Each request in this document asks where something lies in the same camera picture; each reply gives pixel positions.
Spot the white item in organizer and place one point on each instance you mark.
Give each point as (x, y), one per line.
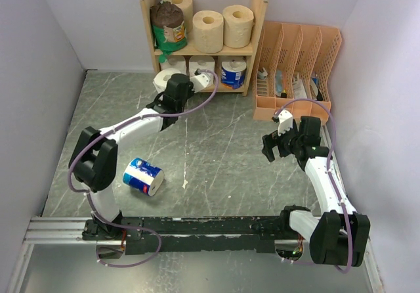
(262, 74)

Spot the plain white roll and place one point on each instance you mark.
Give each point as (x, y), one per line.
(233, 63)
(200, 62)

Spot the beige paper roll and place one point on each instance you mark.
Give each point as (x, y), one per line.
(208, 31)
(187, 8)
(238, 24)

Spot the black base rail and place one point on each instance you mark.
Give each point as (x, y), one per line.
(262, 234)

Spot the pink dotted roll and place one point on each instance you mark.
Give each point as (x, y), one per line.
(161, 78)
(178, 62)

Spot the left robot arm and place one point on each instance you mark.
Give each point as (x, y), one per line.
(93, 165)

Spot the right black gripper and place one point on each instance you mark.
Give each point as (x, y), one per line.
(273, 139)

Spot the aluminium extrusion rail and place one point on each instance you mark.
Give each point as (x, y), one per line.
(61, 231)

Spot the orange plastic file organizer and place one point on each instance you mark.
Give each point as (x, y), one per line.
(292, 69)

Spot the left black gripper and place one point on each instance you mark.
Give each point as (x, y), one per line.
(191, 90)

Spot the blue roll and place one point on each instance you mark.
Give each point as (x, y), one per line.
(233, 80)
(142, 176)

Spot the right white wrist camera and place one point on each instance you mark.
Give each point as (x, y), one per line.
(285, 121)

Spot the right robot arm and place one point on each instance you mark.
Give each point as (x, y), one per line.
(340, 235)

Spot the blue item in organizer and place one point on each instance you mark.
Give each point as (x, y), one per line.
(279, 89)

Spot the dark items in organizer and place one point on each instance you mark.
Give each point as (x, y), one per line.
(314, 87)

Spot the green brown paper roll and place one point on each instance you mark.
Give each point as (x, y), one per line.
(168, 28)

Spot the papers in organizer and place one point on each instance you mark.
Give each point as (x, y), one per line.
(298, 87)

